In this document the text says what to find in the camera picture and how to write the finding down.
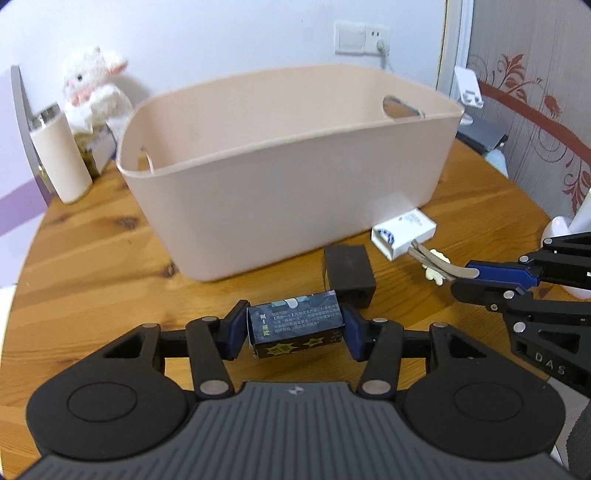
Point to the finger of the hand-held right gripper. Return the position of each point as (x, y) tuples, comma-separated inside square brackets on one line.
[(501, 273), (478, 293)]

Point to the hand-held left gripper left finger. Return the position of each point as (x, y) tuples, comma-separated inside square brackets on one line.
[(234, 331)]

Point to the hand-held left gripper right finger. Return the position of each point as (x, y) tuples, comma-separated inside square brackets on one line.
[(354, 334)]

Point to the beige flower hair clip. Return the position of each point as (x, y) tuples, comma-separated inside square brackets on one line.
[(436, 265)]

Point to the dark printed small box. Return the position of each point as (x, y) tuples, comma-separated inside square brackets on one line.
[(295, 327)]

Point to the pink plastic storage basket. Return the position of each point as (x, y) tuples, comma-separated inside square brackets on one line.
[(286, 166)]

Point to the dark brown square box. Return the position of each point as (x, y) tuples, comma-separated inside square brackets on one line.
[(349, 276)]

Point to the white rounded device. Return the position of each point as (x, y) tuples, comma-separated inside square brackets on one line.
[(559, 227)]

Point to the white blue small box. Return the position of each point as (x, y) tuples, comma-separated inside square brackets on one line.
[(403, 232)]

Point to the black flat case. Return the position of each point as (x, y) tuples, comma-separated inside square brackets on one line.
[(482, 134)]

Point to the white phone stand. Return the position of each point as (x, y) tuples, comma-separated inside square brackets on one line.
[(468, 87)]

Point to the printed tissue box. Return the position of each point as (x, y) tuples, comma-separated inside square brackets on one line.
[(96, 150)]

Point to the beige tumbler with metal lid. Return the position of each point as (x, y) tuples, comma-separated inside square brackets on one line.
[(60, 157)]

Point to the white plush toy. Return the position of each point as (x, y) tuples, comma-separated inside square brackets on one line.
[(94, 87)]

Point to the grey standing board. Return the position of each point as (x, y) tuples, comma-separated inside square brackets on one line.
[(25, 129)]

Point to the white wall socket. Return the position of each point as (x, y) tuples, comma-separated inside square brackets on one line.
[(376, 38)]

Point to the white wall switch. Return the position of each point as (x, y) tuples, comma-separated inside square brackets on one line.
[(350, 38)]

